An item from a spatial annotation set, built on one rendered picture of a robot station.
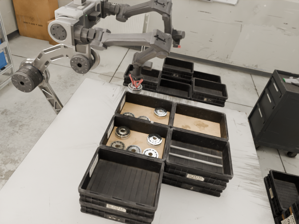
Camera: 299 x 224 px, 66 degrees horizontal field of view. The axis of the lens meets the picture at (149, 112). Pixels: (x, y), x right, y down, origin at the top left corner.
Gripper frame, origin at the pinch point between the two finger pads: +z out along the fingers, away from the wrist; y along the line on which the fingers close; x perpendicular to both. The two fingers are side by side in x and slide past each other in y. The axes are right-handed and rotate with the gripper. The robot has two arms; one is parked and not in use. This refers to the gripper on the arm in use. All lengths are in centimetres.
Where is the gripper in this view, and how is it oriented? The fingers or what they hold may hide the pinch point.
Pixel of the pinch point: (135, 85)
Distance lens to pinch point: 167.6
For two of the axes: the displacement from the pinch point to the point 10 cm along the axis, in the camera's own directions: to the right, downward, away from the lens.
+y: -4.8, -6.0, 6.5
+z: -1.4, 7.8, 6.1
